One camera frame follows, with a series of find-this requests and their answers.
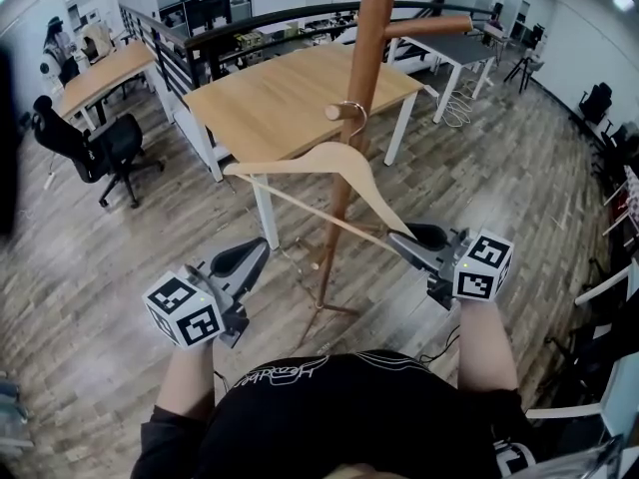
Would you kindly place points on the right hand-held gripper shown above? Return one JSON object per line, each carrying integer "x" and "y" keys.
{"x": 481, "y": 267}

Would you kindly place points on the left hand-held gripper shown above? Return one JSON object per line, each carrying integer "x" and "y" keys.
{"x": 192, "y": 325}

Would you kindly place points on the light wooden clothes hanger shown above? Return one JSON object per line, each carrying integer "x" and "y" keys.
{"x": 344, "y": 165}

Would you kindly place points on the brown wooden coat rack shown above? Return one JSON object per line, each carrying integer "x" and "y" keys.
{"x": 362, "y": 68}

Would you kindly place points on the person's right forearm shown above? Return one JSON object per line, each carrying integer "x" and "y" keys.
{"x": 486, "y": 347}

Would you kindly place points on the person's left forearm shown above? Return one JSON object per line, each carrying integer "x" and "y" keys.
{"x": 187, "y": 382}

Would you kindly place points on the large wooden table white legs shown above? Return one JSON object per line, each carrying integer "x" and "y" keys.
{"x": 279, "y": 98}

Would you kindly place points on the person's black printed t-shirt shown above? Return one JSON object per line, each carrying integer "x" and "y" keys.
{"x": 349, "y": 417}

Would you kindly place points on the black office chair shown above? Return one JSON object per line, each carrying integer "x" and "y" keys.
{"x": 105, "y": 150}

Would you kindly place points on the grey table white legs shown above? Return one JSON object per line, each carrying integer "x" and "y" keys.
{"x": 449, "y": 48}

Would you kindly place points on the black tripod stand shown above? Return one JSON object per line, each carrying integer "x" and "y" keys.
{"x": 524, "y": 70}

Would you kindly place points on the white power strip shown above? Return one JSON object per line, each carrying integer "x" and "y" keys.
{"x": 49, "y": 182}

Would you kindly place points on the black high-back chair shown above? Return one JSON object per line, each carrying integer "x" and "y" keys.
{"x": 597, "y": 100}

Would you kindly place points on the black metal railing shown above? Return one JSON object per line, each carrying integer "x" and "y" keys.
{"x": 170, "y": 50}

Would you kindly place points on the long wooden table black legs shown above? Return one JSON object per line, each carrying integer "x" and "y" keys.
{"x": 107, "y": 70}

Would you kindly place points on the beige chair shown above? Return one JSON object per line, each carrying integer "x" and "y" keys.
{"x": 97, "y": 40}

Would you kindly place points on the white desk frame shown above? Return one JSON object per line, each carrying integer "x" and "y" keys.
{"x": 616, "y": 397}

